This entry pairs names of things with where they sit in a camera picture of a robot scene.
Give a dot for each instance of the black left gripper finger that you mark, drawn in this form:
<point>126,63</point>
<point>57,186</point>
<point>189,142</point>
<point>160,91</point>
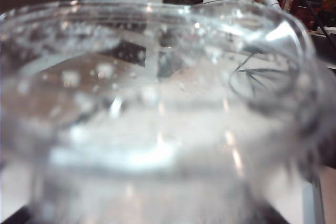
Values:
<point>11,217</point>

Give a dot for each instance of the clear plastic Starbucks cup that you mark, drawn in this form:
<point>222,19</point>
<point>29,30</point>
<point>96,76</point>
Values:
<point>157,129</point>

